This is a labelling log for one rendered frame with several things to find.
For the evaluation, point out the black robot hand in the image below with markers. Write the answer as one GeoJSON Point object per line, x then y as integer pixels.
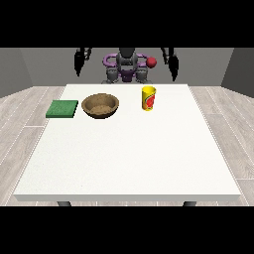
{"type": "Point", "coordinates": [78, 61]}
{"type": "Point", "coordinates": [173, 64]}

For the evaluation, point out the small red ball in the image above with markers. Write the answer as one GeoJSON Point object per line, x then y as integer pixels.
{"type": "Point", "coordinates": [151, 62]}

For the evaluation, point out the yellow cup with melon print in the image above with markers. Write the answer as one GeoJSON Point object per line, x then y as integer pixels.
{"type": "Point", "coordinates": [149, 99]}

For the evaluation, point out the green square pad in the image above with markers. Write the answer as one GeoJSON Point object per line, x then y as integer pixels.
{"type": "Point", "coordinates": [62, 109]}

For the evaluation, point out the brown wooden bowl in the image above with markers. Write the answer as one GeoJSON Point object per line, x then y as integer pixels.
{"type": "Point", "coordinates": [100, 107]}

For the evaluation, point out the grey robot trunk purple rings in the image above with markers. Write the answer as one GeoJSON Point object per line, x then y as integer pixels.
{"type": "Point", "coordinates": [125, 67]}

